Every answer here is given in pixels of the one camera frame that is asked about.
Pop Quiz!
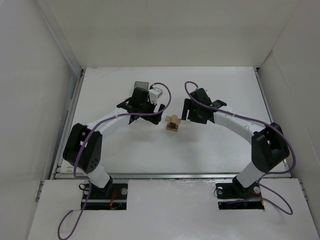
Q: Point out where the aluminium left rail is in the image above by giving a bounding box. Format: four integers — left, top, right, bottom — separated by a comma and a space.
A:
47, 69, 86, 180

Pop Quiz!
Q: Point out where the aluminium front rail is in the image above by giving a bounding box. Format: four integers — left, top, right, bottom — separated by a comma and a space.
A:
53, 173, 292, 180

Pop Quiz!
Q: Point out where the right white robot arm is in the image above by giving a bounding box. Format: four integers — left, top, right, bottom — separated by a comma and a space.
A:
181, 88, 290, 199

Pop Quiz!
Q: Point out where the light wood rectangular block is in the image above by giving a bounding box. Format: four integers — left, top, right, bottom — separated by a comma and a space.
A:
165, 114, 181, 125

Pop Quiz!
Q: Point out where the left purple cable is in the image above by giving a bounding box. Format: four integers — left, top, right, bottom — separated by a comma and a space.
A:
57, 82, 172, 240

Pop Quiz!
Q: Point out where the purple cable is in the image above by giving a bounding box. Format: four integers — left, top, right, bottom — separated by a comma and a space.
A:
184, 80, 297, 216
57, 82, 172, 240

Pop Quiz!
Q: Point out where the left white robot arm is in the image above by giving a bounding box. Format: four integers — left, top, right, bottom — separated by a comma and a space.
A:
62, 86, 167, 196

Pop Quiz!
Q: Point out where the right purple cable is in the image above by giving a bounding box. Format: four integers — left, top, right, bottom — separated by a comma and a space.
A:
184, 80, 297, 216

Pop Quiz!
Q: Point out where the aluminium right rail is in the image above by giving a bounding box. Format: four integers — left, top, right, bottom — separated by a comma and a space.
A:
253, 67, 292, 178

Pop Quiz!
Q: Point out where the aluminium rail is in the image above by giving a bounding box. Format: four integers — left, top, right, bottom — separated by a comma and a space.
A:
253, 67, 292, 178
53, 173, 292, 180
47, 69, 86, 180

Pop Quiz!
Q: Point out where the striped brown wood block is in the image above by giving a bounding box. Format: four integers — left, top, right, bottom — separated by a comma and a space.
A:
166, 122, 179, 132

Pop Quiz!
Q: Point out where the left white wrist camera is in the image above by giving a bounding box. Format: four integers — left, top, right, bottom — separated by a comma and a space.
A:
148, 87, 163, 105

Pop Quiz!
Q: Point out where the light wood cylinder block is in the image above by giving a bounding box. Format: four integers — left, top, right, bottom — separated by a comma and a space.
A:
171, 114, 178, 122

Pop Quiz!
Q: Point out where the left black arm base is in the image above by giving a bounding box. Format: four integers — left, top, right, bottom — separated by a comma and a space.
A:
84, 182, 129, 211

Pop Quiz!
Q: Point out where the smoky transparent plastic bin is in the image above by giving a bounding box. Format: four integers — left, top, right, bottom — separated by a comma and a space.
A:
133, 81, 149, 90

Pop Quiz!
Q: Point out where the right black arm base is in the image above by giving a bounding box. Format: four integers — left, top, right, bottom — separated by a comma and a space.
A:
215, 182, 265, 210

